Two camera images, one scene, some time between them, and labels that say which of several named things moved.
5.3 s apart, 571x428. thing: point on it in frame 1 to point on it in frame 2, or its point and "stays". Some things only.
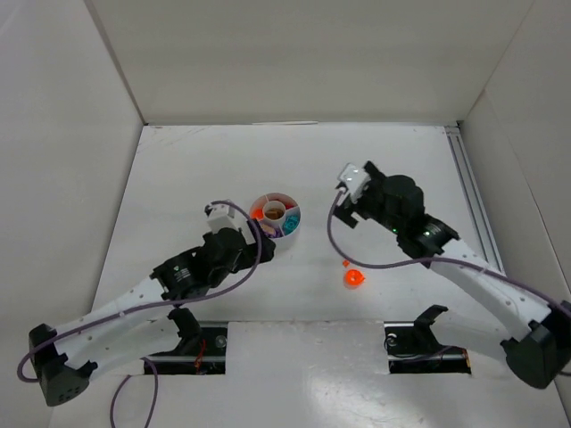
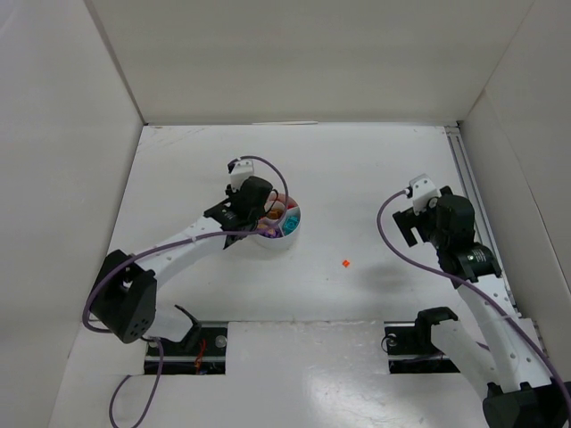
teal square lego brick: x=290 y=224 stays
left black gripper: x=260 y=243 to x=266 y=214
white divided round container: x=278 y=217 stays
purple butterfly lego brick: x=274 y=232 stays
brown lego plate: x=274 y=213 stays
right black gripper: x=361 y=205 to x=406 y=226
